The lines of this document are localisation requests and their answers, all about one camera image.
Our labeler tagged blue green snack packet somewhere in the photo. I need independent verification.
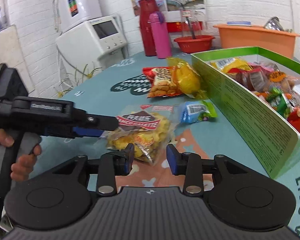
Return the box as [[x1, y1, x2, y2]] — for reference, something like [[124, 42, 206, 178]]
[[177, 100, 218, 125]]

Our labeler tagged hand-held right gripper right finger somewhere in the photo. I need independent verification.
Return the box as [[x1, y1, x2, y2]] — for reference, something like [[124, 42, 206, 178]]
[[166, 144, 249, 197]]

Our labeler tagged white purifier hose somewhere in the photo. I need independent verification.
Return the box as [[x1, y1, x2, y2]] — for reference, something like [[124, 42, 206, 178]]
[[52, 0, 63, 33]]

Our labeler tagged clear packet of yellow puffs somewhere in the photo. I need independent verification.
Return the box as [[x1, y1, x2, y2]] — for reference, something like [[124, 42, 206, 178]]
[[106, 104, 178, 165]]

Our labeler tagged green pea packet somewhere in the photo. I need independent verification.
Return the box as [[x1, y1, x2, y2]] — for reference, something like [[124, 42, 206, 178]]
[[265, 86, 294, 119]]

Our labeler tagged orange label clear packet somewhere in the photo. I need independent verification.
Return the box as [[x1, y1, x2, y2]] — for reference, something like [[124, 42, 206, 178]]
[[265, 70, 298, 90]]

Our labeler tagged person's left hand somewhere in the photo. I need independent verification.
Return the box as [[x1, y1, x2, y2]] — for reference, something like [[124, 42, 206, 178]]
[[0, 129, 42, 182]]

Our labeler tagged white water purifier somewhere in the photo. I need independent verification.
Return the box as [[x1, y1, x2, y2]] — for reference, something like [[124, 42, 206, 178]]
[[55, 0, 103, 33]]

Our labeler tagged blue plate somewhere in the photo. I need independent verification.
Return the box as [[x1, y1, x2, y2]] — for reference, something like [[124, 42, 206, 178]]
[[226, 21, 252, 27]]

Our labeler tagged large yellow snack bag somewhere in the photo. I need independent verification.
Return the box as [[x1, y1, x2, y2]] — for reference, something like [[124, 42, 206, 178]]
[[210, 57, 253, 74]]

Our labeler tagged dark stirring stick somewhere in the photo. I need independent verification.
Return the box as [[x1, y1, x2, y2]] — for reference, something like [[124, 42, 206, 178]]
[[185, 16, 198, 40]]

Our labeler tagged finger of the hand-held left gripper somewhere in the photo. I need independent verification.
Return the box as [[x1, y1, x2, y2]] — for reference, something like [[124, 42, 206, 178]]
[[74, 109, 118, 132], [44, 127, 104, 138]]

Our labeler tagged clear packet of brown snacks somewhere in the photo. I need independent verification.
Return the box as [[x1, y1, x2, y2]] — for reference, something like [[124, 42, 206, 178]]
[[236, 67, 268, 92]]

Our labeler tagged orange plastic basin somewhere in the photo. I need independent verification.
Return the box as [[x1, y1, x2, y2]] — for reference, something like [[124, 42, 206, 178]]
[[212, 24, 300, 59]]

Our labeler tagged pink thermos bottle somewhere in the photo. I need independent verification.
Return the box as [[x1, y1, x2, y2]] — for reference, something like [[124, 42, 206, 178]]
[[149, 11, 172, 59]]

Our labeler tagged pink edged clear packet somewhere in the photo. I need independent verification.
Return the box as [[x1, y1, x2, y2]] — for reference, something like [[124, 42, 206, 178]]
[[252, 61, 280, 73]]

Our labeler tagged red plastic basin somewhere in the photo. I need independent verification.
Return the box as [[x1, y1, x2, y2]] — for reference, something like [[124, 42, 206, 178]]
[[174, 35, 215, 54]]

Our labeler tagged glass pitcher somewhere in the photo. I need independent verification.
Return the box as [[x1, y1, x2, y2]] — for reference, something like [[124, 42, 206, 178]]
[[180, 7, 208, 39]]

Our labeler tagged red thermos jug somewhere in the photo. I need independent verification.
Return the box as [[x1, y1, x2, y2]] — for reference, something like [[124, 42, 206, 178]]
[[139, 0, 158, 57]]

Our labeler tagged red yellow biscuit packet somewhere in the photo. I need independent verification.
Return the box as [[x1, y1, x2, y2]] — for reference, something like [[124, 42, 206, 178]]
[[142, 66, 183, 98]]

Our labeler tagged white appliance with screen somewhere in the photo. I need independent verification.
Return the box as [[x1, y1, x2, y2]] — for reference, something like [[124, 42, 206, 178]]
[[56, 15, 129, 69]]

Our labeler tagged green cardboard box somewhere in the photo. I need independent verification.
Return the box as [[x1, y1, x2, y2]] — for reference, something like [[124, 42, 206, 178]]
[[191, 46, 300, 180]]

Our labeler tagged steel bowl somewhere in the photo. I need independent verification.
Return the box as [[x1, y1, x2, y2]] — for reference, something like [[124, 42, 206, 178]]
[[263, 16, 282, 30]]

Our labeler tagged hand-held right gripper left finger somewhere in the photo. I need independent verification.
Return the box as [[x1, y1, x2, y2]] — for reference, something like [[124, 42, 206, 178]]
[[52, 143, 135, 197]]

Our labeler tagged small yellow snack packet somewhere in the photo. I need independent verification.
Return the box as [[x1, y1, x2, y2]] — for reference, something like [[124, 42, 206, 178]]
[[167, 57, 207, 99]]

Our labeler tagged white wall pipe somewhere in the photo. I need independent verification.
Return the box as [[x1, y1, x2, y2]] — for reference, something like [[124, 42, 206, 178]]
[[284, 0, 297, 58]]

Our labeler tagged red box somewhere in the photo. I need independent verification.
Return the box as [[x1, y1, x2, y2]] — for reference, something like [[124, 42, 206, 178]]
[[166, 21, 203, 33]]

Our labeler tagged green grassy plant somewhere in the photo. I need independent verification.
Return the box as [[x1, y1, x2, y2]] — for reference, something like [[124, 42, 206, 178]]
[[54, 64, 103, 98]]

